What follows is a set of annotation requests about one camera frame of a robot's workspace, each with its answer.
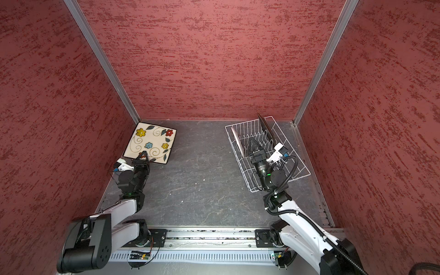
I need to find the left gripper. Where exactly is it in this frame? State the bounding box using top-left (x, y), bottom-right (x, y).
top-left (131, 151), bottom-right (149, 193)

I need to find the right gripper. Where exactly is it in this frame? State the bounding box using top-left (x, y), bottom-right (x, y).
top-left (247, 137), bottom-right (272, 190)

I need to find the floral square plate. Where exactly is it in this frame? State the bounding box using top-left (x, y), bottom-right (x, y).
top-left (123, 123), bottom-right (177, 165)

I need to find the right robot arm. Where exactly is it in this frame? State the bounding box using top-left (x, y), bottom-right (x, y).
top-left (247, 137), bottom-right (366, 275)

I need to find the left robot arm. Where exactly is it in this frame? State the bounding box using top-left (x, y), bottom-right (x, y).
top-left (57, 151), bottom-right (153, 274)

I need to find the black plate yellow rim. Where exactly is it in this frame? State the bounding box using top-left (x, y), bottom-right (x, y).
top-left (257, 113), bottom-right (278, 147)

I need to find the white round bowl plate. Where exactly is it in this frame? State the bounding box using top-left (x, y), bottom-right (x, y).
top-left (231, 127), bottom-right (246, 158)

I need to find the left corner aluminium profile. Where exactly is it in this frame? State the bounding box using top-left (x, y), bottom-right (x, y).
top-left (64, 0), bottom-right (140, 123)

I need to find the corner aluminium profile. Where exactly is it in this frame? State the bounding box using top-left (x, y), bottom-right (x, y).
top-left (64, 0), bottom-right (140, 123)
top-left (293, 0), bottom-right (359, 127)

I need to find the right corner aluminium profile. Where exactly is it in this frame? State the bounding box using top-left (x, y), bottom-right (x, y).
top-left (293, 0), bottom-right (359, 127)

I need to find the white wire dish rack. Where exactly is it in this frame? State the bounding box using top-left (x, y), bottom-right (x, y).
top-left (225, 116), bottom-right (311, 193)

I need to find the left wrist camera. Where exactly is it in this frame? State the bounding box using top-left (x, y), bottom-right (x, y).
top-left (113, 158), bottom-right (134, 173)

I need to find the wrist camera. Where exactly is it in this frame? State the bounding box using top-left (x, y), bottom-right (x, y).
top-left (113, 158), bottom-right (134, 173)
top-left (267, 143), bottom-right (289, 163)

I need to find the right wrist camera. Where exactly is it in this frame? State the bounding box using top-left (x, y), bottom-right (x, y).
top-left (267, 143), bottom-right (289, 163)

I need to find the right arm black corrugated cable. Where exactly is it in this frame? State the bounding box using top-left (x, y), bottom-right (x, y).
top-left (262, 155), bottom-right (370, 275)

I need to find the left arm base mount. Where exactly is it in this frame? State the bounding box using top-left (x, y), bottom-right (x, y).
top-left (123, 229), bottom-right (168, 249)

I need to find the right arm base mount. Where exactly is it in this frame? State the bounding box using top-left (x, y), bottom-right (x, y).
top-left (254, 229), bottom-right (285, 248)

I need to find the aluminium front rail frame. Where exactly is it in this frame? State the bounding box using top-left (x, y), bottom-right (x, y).
top-left (54, 226), bottom-right (362, 275)

